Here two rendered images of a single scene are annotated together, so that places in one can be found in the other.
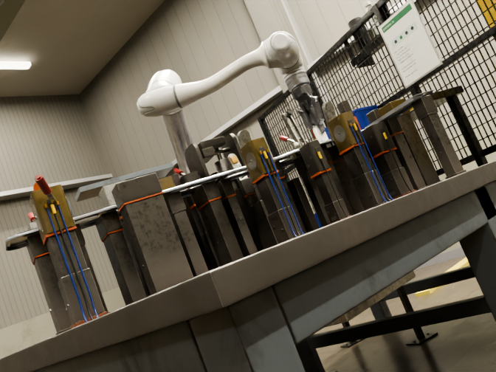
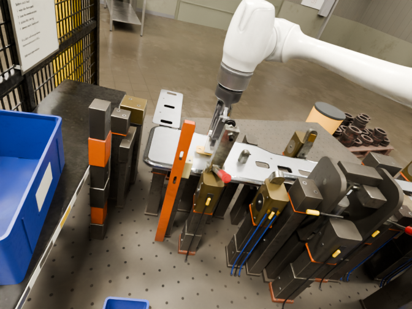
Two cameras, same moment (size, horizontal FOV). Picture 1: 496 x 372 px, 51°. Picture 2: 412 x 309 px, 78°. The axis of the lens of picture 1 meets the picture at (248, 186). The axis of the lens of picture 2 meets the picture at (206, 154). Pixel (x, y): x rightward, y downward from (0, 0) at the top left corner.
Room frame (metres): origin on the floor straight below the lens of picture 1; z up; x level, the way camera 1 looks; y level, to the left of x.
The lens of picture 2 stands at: (2.67, -0.16, 1.51)
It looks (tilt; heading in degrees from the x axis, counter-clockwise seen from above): 37 degrees down; 195
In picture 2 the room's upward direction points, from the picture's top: 19 degrees clockwise
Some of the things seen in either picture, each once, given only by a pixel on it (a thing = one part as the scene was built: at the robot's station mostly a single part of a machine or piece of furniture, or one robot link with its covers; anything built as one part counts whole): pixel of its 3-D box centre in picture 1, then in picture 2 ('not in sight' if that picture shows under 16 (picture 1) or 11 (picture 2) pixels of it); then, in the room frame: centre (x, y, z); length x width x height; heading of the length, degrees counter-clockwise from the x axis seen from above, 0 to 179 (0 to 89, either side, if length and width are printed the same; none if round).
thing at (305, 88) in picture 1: (305, 98); (225, 100); (2.01, -0.34, 1.21); 0.08 x 0.07 x 0.09; 28
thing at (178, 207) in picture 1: (183, 238); not in sight; (1.69, 0.26, 0.84); 0.12 x 0.05 x 0.29; 28
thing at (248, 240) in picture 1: (236, 220); not in sight; (1.80, 0.08, 0.84); 0.07 x 0.04 x 0.29; 28
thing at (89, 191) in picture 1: (125, 181); not in sight; (1.97, 0.43, 1.16); 0.37 x 0.14 x 0.02; 118
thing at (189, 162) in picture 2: not in sight; (175, 200); (2.16, -0.35, 0.88); 0.04 x 0.04 x 0.37; 28
